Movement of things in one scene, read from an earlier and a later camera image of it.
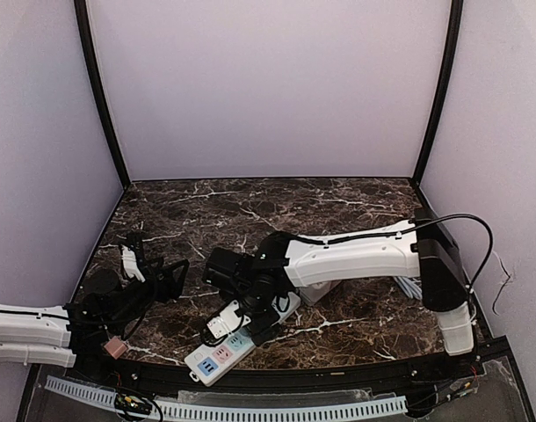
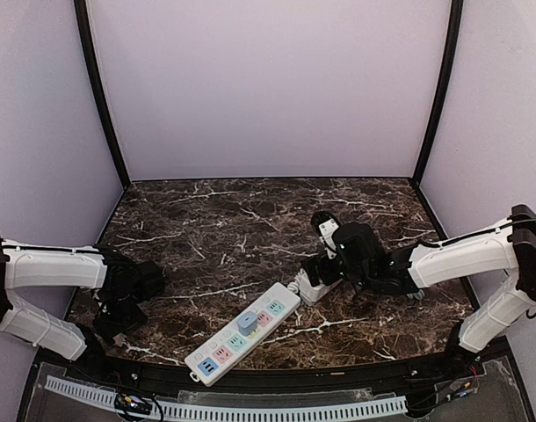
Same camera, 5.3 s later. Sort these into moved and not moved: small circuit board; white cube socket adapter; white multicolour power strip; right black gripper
Moved: right black gripper
Not moved: white cube socket adapter; white multicolour power strip; small circuit board
